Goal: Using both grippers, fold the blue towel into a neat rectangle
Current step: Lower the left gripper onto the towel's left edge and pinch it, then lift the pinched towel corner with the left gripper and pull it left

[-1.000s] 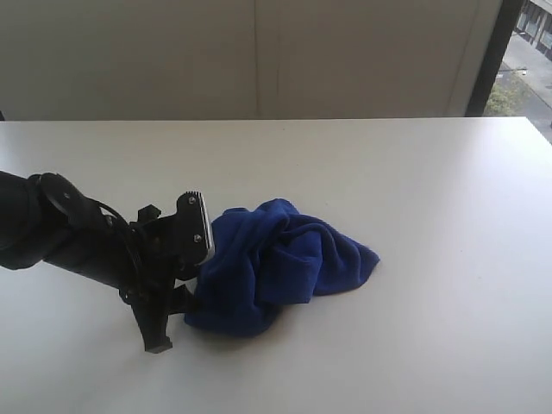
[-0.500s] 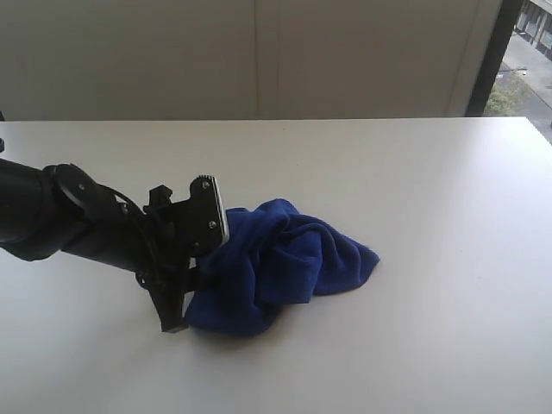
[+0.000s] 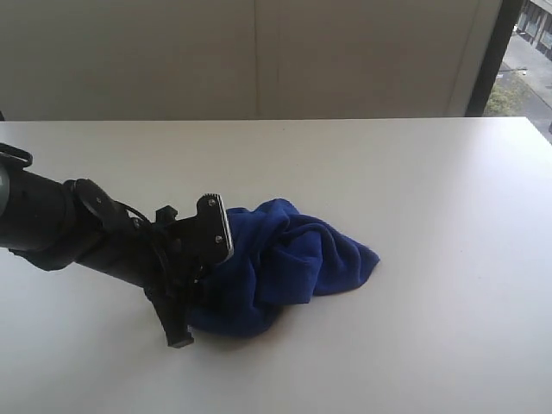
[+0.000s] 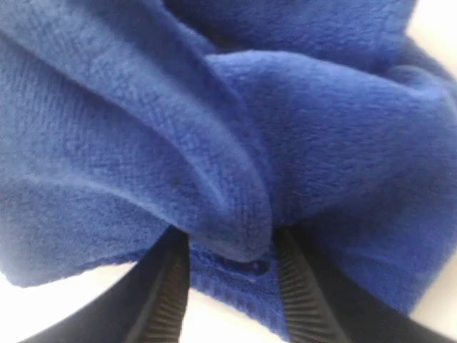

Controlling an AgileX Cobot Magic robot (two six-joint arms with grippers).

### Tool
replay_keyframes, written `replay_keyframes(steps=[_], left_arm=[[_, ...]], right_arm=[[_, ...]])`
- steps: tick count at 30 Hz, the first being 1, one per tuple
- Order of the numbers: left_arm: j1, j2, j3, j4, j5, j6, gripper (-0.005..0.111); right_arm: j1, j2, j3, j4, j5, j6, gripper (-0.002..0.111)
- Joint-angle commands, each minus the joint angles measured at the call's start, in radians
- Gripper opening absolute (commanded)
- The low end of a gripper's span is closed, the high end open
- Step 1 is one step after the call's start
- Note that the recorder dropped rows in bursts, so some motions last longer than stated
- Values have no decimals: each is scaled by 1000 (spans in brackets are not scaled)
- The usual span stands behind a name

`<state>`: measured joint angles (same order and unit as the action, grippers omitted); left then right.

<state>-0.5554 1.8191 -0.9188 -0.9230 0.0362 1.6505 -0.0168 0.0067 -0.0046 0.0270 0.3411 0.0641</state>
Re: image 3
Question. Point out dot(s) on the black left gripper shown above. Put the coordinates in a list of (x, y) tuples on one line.
[(152, 256)]

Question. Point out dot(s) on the blue microfiber towel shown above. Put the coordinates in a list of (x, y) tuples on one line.
[(281, 258)]

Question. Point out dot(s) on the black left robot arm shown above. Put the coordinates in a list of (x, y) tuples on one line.
[(52, 225)]

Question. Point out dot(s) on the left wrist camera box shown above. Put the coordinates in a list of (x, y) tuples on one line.
[(206, 236)]

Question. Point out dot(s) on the dark window frame post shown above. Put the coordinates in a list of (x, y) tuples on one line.
[(507, 16)]

